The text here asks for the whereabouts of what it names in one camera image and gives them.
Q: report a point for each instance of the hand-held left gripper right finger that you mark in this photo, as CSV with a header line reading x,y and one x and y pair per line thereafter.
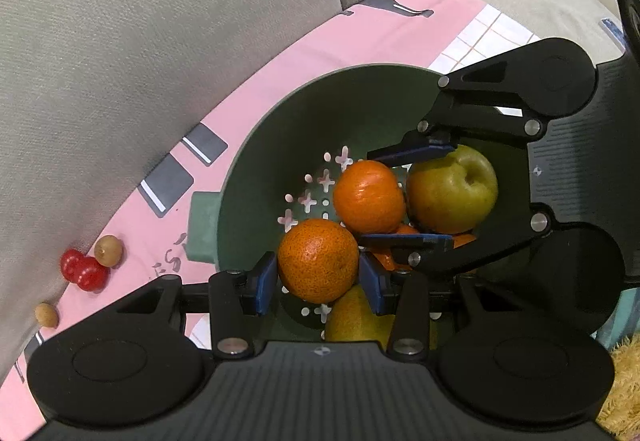
x,y
372,288

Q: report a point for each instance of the beige fabric sofa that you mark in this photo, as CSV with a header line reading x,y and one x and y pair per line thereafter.
x,y
125,21

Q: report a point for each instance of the yellow shaggy rug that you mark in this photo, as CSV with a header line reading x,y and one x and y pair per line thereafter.
x,y
625,386

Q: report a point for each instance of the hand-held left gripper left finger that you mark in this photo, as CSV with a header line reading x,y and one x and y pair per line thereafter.
x,y
265,288

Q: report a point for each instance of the yellow-green pear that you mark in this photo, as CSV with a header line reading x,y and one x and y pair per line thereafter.
x,y
350,321

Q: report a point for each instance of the small brown round fruit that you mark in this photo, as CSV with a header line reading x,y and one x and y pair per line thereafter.
x,y
46,315
108,250

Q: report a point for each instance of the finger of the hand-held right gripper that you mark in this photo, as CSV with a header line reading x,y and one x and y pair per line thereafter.
x,y
420,152
405,242

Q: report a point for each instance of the pink and white printed cloth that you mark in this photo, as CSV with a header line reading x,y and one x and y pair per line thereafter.
x,y
300,51

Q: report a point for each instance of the green plastic colander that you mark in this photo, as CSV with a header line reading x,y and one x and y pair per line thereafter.
x,y
280,146

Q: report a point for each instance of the orange mandarin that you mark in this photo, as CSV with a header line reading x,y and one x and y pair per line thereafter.
x,y
369,202
385,262
318,259
465,239

